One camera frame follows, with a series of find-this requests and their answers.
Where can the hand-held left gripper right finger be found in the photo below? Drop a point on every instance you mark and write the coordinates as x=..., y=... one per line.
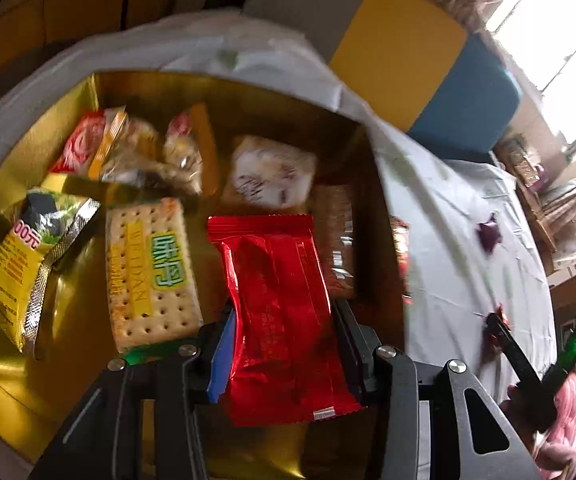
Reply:
x=353, y=355

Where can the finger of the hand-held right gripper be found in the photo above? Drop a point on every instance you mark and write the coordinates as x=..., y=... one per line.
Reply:
x=515, y=355

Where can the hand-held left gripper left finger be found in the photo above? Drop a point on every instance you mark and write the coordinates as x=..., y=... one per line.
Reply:
x=220, y=365

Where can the plain red snack packet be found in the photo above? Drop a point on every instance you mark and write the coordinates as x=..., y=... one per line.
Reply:
x=278, y=310

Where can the brown biscuit packet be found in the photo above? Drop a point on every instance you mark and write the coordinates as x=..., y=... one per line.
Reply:
x=335, y=240

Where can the cracker packet with green label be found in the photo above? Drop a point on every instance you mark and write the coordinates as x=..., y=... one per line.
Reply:
x=152, y=270

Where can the gold cardboard box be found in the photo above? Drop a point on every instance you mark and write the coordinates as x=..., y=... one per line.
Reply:
x=77, y=285

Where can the white pastry packet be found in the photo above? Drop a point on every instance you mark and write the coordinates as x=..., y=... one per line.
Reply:
x=268, y=172

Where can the clear orange-edged seed packet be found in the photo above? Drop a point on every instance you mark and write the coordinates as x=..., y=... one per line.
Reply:
x=127, y=152
x=185, y=152

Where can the yellow and silver chip packet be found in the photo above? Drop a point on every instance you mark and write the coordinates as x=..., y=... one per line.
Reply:
x=22, y=265

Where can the red and white snack packet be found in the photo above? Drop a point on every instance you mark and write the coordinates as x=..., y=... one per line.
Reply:
x=80, y=145

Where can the person's right hand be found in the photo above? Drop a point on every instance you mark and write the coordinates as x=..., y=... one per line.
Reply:
x=550, y=460

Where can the red wrapped candy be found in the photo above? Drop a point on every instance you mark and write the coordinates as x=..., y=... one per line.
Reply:
x=498, y=316

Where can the red and yellow snack packet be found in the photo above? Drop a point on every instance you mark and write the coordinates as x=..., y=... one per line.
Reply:
x=400, y=245

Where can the purple wrapped candy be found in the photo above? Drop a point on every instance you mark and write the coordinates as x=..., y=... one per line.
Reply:
x=488, y=230

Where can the cluttered wooden shelf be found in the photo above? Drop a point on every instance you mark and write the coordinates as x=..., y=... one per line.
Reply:
x=543, y=200

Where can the bright window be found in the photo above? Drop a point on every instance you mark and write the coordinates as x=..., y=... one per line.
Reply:
x=553, y=55

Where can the grey yellow blue headboard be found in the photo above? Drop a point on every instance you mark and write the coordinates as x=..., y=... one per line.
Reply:
x=418, y=60

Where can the brown wooden wardrobe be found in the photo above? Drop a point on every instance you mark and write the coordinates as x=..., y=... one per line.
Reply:
x=67, y=5

